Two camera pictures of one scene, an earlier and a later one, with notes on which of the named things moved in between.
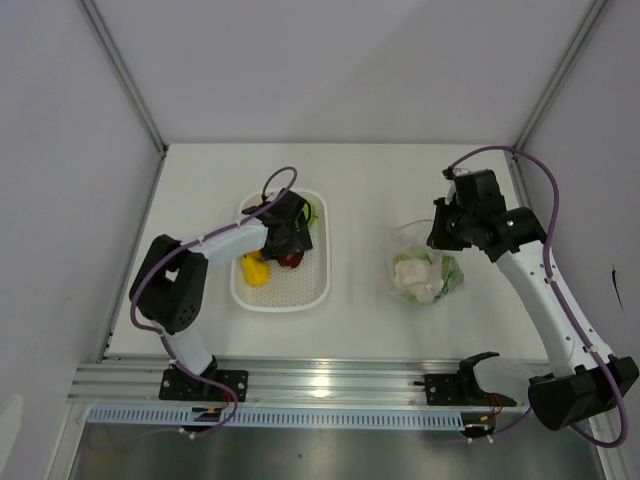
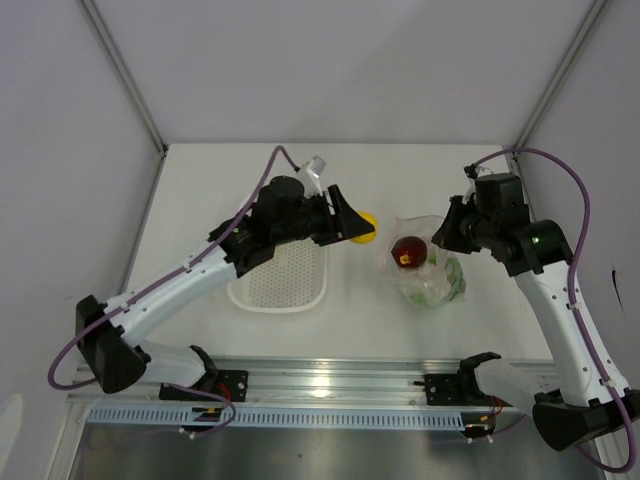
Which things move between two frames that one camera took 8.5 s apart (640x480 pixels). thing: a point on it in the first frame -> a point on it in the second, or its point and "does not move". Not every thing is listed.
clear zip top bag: (416, 273) does not move
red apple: (291, 260) -> (409, 251)
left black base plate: (174, 386) does not move
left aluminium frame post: (117, 58) does not move
